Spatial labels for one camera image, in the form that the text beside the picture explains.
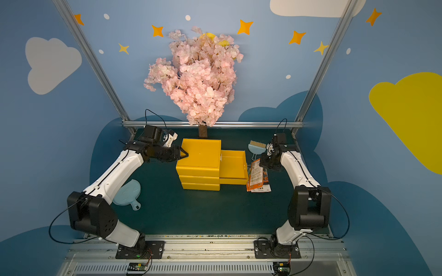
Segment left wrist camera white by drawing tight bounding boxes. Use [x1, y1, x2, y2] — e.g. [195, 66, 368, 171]
[162, 130, 178, 148]

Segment left circuit board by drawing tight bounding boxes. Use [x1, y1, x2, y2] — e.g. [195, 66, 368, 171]
[127, 263, 148, 274]

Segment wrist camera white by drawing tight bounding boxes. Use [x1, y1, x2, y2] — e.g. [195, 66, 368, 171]
[162, 130, 178, 148]
[266, 143, 275, 156]

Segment pink blossom artificial tree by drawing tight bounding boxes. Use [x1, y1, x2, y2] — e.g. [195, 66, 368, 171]
[143, 27, 244, 139]

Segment light blue hand brush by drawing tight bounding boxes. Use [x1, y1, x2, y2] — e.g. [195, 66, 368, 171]
[247, 140, 267, 161]

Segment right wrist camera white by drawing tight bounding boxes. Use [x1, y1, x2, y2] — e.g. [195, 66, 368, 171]
[266, 143, 275, 156]

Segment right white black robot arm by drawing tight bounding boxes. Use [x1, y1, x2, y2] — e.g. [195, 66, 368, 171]
[260, 133, 332, 246]

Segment right circuit board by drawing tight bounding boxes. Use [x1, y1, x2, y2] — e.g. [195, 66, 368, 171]
[272, 262, 291, 276]

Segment circuit board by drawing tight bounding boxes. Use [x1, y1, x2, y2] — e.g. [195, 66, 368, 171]
[272, 262, 291, 276]
[127, 263, 148, 274]

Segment aluminium frame rail back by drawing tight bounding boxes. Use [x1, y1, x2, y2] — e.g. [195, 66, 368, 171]
[122, 120, 305, 130]

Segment light blue dustpan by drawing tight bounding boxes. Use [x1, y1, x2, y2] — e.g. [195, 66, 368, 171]
[112, 179, 141, 211]

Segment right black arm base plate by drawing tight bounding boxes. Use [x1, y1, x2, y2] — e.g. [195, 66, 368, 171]
[253, 239, 301, 259]

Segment yellow drawer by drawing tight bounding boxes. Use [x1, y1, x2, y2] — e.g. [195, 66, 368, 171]
[219, 150, 249, 185]

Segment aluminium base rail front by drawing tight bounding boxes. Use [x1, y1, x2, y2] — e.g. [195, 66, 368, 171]
[58, 235, 356, 276]

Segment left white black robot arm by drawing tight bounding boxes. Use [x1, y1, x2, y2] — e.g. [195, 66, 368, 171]
[67, 140, 189, 248]

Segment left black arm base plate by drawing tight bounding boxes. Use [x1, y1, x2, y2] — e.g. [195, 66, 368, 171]
[115, 240, 165, 259]

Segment orange flower seed bag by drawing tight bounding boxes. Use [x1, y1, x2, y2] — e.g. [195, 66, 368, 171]
[251, 179, 272, 193]

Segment yellow drawer cabinet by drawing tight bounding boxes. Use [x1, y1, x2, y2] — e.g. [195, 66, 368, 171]
[176, 139, 222, 191]

